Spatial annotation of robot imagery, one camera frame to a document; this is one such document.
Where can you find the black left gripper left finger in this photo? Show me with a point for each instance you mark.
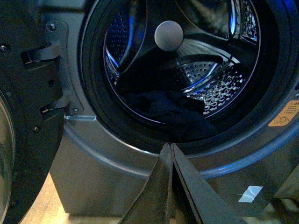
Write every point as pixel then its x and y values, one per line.
pixel 153 204

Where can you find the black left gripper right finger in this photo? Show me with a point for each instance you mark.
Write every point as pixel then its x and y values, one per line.
pixel 195 198

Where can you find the dark navy garment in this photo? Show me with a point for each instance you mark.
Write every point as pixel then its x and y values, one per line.
pixel 168 112

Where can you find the grey front-load washing machine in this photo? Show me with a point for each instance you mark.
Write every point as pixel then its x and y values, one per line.
pixel 97 174

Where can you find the open washing machine door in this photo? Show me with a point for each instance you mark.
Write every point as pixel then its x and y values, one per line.
pixel 30 128

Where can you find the silver tape strip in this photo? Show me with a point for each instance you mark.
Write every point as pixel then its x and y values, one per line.
pixel 250 194

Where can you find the orange warning sticker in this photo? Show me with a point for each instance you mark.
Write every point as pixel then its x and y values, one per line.
pixel 286 115

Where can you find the black rubber door gasket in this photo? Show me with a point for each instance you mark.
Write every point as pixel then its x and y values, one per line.
pixel 274 77

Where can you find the stainless steel perforated drum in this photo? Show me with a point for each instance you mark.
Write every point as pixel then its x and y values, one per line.
pixel 207 50

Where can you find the grey round drum hub cap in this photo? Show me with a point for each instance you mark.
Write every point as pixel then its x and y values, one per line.
pixel 169 36

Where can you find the grey door hinge bracket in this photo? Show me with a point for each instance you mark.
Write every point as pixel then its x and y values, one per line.
pixel 63 70

